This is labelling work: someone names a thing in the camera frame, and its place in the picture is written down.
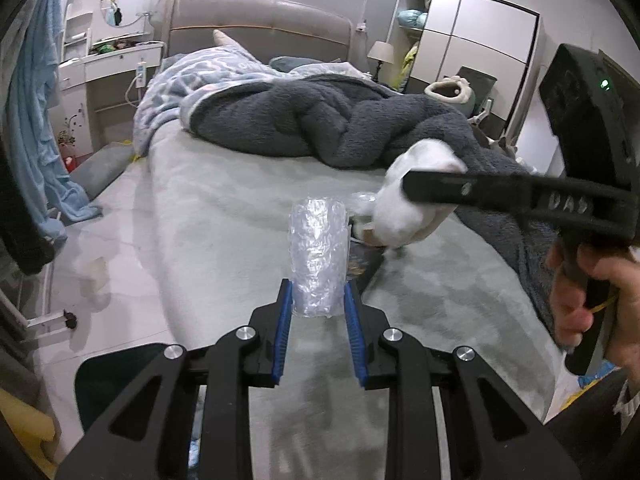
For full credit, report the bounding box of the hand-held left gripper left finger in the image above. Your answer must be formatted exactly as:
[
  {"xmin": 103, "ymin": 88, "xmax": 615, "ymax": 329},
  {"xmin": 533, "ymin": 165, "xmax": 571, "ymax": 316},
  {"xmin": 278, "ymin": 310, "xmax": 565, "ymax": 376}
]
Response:
[{"xmin": 55, "ymin": 278, "xmax": 294, "ymax": 480}]

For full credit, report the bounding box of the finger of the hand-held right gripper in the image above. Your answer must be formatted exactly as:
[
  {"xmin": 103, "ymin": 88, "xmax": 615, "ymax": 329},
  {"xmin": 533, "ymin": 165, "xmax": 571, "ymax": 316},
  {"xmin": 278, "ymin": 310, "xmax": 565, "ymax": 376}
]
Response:
[{"xmin": 402, "ymin": 170, "xmax": 640, "ymax": 249}]

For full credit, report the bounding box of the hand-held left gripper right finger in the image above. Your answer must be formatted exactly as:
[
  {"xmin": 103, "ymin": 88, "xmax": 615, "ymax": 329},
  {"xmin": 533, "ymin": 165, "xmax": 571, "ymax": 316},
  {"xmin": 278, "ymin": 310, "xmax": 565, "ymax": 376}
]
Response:
[{"xmin": 344, "ymin": 282, "xmax": 581, "ymax": 480}]

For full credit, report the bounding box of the white cloth bundle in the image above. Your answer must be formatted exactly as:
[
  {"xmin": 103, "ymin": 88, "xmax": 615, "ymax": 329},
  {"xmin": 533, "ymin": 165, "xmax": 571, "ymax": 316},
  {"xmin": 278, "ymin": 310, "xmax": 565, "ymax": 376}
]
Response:
[{"xmin": 372, "ymin": 139, "xmax": 468, "ymax": 252}]

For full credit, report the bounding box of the clear plastic cup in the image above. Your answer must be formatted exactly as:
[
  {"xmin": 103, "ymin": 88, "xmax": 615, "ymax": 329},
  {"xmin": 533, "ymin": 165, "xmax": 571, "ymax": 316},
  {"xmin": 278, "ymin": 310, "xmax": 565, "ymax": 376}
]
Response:
[{"xmin": 289, "ymin": 198, "xmax": 350, "ymax": 320}]

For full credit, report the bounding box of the dark teal trash bin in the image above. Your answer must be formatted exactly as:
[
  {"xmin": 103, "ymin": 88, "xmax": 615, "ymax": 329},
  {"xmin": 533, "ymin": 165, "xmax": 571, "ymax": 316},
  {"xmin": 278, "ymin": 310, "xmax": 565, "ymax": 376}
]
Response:
[{"xmin": 74, "ymin": 342, "xmax": 211, "ymax": 461}]

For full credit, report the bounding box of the person's right hand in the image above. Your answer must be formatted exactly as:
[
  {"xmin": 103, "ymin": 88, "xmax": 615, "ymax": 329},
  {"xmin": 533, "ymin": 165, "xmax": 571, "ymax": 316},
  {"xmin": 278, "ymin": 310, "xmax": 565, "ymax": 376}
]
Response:
[{"xmin": 545, "ymin": 246, "xmax": 640, "ymax": 372}]

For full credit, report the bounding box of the bed with grey sheet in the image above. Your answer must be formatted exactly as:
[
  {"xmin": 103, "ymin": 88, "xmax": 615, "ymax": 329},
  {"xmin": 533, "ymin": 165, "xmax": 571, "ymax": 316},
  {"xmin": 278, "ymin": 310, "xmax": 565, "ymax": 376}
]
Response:
[{"xmin": 132, "ymin": 120, "xmax": 568, "ymax": 480}]

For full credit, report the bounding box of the white wardrobe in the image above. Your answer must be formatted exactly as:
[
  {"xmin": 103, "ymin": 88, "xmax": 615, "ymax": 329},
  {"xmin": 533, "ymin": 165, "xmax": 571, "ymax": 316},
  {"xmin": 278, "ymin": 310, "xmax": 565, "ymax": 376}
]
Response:
[{"xmin": 387, "ymin": 0, "xmax": 543, "ymax": 137}]

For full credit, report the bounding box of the yellow green garment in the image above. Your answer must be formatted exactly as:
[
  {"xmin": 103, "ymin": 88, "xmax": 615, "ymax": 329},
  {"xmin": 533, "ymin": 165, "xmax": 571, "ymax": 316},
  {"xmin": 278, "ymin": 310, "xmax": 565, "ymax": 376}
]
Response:
[{"xmin": 402, "ymin": 42, "xmax": 420, "ymax": 91}]

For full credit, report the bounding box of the table lamp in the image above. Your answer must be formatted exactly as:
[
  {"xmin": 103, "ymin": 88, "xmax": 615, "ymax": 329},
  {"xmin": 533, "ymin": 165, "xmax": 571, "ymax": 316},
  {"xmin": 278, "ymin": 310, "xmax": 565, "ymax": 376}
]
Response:
[{"xmin": 367, "ymin": 41, "xmax": 396, "ymax": 83}]

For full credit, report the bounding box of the light blue plush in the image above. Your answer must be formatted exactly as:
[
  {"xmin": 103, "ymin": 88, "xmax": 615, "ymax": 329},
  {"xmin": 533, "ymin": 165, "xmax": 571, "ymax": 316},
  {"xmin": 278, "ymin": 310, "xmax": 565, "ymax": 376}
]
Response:
[{"xmin": 397, "ymin": 9, "xmax": 430, "ymax": 29}]

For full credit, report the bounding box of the dark grey fleece blanket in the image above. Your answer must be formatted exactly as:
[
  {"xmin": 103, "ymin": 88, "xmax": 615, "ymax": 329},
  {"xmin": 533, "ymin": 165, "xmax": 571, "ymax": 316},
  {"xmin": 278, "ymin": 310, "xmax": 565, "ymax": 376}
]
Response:
[{"xmin": 192, "ymin": 74, "xmax": 571, "ymax": 331}]

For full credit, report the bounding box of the white wheeled rack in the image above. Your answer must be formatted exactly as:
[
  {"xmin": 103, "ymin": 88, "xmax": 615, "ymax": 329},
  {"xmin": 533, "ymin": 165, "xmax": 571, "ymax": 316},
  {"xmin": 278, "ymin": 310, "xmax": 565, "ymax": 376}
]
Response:
[{"xmin": 0, "ymin": 260, "xmax": 78, "ymax": 342}]

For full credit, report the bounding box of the grey floor cushion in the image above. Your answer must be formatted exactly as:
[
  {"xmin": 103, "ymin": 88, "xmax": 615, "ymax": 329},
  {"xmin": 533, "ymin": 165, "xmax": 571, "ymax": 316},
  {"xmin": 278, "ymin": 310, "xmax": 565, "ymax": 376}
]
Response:
[{"xmin": 70, "ymin": 144, "xmax": 136, "ymax": 200}]

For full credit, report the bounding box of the person's dark clothing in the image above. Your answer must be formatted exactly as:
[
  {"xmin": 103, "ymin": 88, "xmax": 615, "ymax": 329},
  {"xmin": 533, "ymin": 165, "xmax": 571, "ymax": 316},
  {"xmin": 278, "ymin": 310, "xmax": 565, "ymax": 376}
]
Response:
[{"xmin": 542, "ymin": 367, "xmax": 640, "ymax": 480}]

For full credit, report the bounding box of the blue patterned quilt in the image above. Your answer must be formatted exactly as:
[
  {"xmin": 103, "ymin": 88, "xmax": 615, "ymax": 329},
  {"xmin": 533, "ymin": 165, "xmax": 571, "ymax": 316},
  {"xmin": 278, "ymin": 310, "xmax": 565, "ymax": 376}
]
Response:
[{"xmin": 134, "ymin": 46, "xmax": 371, "ymax": 157}]

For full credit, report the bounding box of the yellow foam block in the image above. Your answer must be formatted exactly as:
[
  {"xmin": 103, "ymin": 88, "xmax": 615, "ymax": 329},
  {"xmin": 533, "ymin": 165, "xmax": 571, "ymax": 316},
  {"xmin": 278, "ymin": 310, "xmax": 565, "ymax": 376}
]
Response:
[{"xmin": 0, "ymin": 387, "xmax": 54, "ymax": 461}]

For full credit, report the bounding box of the padded grey headboard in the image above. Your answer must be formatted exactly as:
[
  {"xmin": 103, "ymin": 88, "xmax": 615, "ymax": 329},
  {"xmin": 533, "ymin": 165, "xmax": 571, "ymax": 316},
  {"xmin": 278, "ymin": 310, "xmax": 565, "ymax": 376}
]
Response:
[{"xmin": 162, "ymin": 0, "xmax": 354, "ymax": 68}]

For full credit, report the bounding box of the black hanging garment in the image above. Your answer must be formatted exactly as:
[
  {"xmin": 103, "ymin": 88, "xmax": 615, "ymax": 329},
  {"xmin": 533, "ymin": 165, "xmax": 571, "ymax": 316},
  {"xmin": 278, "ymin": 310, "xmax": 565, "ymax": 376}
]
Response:
[{"xmin": 0, "ymin": 145, "xmax": 57, "ymax": 276}]

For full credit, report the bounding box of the white vanity table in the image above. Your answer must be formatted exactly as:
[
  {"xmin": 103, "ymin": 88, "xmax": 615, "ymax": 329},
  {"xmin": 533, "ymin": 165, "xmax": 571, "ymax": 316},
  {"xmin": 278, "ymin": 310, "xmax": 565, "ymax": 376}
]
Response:
[{"xmin": 57, "ymin": 2, "xmax": 166, "ymax": 157}]

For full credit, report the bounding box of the light blue hanging cloth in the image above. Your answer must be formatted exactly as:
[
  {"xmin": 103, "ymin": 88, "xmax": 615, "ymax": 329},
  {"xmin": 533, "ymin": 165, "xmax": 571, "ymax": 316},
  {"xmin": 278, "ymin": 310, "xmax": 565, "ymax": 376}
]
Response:
[{"xmin": 10, "ymin": 0, "xmax": 104, "ymax": 241}]

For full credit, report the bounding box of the yellow cable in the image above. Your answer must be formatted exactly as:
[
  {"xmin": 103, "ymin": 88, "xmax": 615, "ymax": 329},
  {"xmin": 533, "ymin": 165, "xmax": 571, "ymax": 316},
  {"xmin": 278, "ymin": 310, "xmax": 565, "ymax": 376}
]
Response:
[{"xmin": 117, "ymin": 141, "xmax": 146, "ymax": 164}]

